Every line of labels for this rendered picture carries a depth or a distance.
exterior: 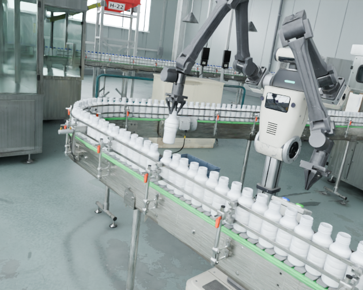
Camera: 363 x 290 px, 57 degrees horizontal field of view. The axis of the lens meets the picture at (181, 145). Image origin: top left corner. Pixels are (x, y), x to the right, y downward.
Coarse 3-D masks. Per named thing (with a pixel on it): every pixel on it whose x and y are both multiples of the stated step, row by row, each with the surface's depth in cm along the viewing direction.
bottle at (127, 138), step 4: (124, 132) 181; (128, 132) 183; (124, 136) 181; (128, 136) 181; (124, 140) 180; (128, 140) 181; (120, 148) 183; (124, 148) 181; (120, 152) 184; (124, 152) 182; (120, 156) 184; (120, 160) 184; (124, 160) 183
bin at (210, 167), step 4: (172, 156) 223; (184, 156) 230; (188, 156) 231; (192, 156) 228; (188, 160) 231; (192, 160) 228; (196, 160) 225; (200, 160) 223; (188, 164) 232; (200, 164) 223; (204, 164) 220; (208, 164) 217; (208, 168) 218; (212, 168) 215; (216, 168) 212; (220, 168) 210; (208, 172) 204; (208, 176) 205; (144, 220) 188
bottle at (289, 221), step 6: (288, 210) 110; (294, 210) 112; (288, 216) 111; (294, 216) 110; (282, 222) 111; (288, 222) 110; (294, 222) 110; (288, 228) 110; (282, 234) 112; (288, 234) 111; (276, 240) 114; (282, 240) 112; (288, 240) 111; (288, 246) 112; (276, 252) 114; (282, 252) 113
